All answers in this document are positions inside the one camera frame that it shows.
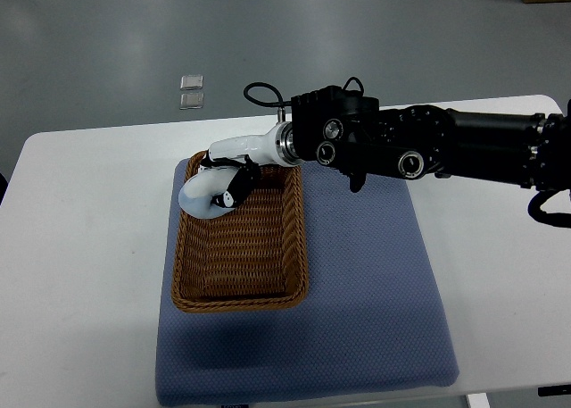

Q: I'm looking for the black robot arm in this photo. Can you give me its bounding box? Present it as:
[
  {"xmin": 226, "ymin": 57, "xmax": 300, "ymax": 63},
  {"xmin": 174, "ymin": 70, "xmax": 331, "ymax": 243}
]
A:
[{"xmin": 201, "ymin": 86, "xmax": 570, "ymax": 207}]

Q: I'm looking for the black lower cable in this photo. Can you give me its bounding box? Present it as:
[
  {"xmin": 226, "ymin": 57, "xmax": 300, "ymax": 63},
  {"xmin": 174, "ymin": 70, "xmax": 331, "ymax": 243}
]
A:
[{"xmin": 527, "ymin": 188, "xmax": 571, "ymax": 229}]

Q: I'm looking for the brown wicker basket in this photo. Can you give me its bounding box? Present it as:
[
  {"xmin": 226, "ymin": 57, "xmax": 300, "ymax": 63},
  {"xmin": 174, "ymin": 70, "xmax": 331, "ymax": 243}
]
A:
[{"xmin": 170, "ymin": 166, "xmax": 309, "ymax": 313}]

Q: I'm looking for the upper metal floor plate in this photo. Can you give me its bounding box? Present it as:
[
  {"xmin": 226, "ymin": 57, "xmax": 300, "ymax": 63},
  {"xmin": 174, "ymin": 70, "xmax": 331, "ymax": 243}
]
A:
[{"xmin": 180, "ymin": 74, "xmax": 203, "ymax": 91}]

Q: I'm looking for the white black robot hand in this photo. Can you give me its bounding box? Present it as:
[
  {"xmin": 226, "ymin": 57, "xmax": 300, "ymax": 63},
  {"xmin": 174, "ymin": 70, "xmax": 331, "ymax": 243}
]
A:
[{"xmin": 200, "ymin": 126, "xmax": 297, "ymax": 209}]

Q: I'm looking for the blue quilted mat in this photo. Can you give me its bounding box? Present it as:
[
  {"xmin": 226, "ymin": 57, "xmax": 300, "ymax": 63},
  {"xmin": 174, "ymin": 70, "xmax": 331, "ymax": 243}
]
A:
[{"xmin": 155, "ymin": 162, "xmax": 459, "ymax": 406}]

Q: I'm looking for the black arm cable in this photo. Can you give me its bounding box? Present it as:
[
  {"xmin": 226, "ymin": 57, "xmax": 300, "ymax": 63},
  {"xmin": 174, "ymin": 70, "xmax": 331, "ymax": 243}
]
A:
[{"xmin": 243, "ymin": 82, "xmax": 295, "ymax": 119}]

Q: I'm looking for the blue white plush toy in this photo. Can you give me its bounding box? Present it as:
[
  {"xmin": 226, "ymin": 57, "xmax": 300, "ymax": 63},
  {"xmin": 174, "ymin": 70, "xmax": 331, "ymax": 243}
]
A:
[{"xmin": 178, "ymin": 167, "xmax": 238, "ymax": 220}]

